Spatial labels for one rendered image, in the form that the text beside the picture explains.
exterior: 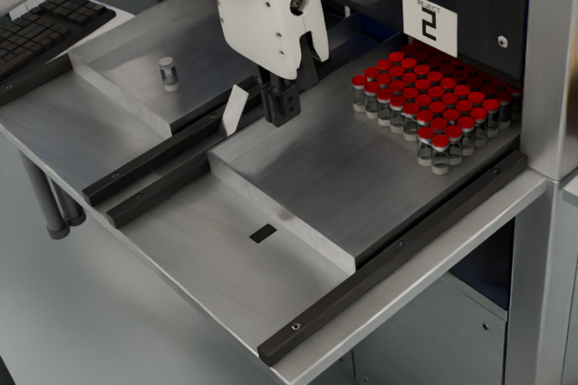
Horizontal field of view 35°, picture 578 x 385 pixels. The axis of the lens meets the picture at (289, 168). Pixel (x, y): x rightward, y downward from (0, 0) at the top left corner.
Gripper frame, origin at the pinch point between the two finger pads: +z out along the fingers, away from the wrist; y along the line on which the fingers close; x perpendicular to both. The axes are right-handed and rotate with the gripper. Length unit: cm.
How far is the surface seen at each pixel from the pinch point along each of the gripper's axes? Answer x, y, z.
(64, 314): 3, 97, 110
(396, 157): -19.0, 4.5, 22.2
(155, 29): -16, 53, 22
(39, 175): -5, 100, 73
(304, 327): 7.1, -8.0, 20.5
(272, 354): 11.5, -8.1, 20.5
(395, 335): -28, 17, 76
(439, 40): -27.8, 5.3, 10.1
